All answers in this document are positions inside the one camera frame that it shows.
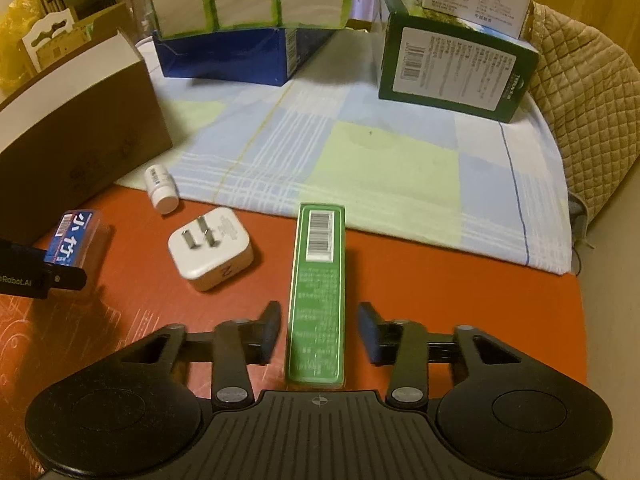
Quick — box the checked pastel cloth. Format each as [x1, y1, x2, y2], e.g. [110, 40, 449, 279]
[117, 25, 573, 276]

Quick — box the dark green large box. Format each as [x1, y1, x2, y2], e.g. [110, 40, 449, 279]
[376, 0, 541, 123]

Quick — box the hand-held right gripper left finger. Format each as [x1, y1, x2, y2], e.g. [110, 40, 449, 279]
[119, 301, 282, 408]

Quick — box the white pill bottle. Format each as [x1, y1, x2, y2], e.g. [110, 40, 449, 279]
[144, 162, 179, 212]

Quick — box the yellow plastic bag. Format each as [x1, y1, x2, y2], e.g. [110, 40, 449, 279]
[0, 0, 43, 96]

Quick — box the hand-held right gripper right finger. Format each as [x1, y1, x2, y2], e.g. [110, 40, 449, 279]
[357, 301, 523, 406]

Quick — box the white square plug adapter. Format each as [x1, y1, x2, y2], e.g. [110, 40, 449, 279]
[167, 207, 253, 292]

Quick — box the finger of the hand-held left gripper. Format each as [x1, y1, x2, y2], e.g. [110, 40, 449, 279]
[46, 263, 87, 292]

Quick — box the green slim carton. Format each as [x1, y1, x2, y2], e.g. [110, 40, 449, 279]
[284, 203, 347, 391]

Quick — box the cardboard packaging piece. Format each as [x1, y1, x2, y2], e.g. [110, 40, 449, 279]
[20, 2, 128, 73]

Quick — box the red printed mat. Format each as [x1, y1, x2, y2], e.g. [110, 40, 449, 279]
[0, 182, 588, 461]

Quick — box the beige quilted chair cushion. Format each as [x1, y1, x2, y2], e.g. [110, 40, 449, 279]
[520, 2, 640, 226]

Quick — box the brown cardboard box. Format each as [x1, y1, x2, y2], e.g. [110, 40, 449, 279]
[0, 29, 174, 243]

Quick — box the clear plastic box blue label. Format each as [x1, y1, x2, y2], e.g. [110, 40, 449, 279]
[44, 208, 112, 268]

